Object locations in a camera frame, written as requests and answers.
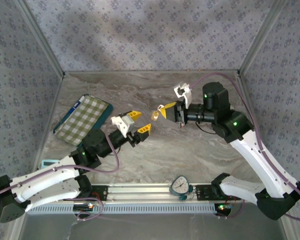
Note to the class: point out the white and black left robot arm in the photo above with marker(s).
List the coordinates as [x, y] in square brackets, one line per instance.
[47, 175]

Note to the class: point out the teal checkered pencil case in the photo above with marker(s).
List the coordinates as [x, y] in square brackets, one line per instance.
[85, 117]

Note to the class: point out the aluminium table edge rail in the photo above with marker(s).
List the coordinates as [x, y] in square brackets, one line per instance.
[245, 85]
[58, 87]

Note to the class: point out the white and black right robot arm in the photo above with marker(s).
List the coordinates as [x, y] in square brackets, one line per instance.
[252, 152]

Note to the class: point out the light blue calculator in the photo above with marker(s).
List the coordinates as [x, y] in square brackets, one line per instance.
[48, 163]

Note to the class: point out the aluminium frame post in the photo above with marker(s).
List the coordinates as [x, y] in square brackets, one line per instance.
[42, 37]
[260, 37]

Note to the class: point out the small electronics board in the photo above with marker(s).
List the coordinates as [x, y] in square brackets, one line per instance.
[87, 207]
[223, 208]

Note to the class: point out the silver key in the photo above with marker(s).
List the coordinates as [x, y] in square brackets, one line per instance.
[160, 106]

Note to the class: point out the teal alarm clock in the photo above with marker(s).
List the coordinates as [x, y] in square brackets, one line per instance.
[180, 186]

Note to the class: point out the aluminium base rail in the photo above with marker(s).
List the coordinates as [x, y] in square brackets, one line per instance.
[140, 191]

